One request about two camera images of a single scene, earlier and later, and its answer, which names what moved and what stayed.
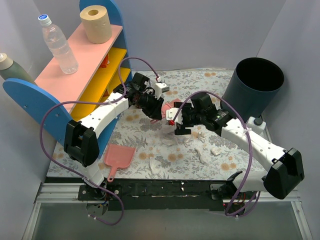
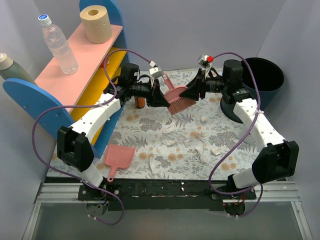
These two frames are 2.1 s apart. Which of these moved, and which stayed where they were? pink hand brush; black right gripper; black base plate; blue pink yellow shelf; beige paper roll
Moved: black right gripper; pink hand brush
Stayed: black base plate; blue pink yellow shelf; beige paper roll
